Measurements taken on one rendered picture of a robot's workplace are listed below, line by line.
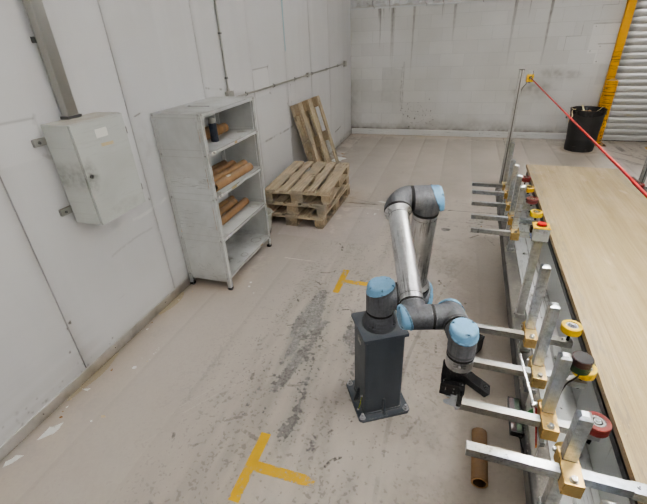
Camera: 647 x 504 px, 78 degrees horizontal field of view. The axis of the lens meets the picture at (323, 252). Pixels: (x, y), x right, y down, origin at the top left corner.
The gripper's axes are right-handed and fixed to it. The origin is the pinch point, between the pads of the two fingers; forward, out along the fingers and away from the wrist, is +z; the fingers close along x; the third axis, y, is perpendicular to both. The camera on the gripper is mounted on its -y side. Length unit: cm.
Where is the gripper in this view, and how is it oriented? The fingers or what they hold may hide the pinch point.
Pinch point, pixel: (457, 406)
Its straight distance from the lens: 162.2
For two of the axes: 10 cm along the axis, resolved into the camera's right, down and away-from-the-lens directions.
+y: -9.5, -1.2, 3.0
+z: 0.4, 8.7, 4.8
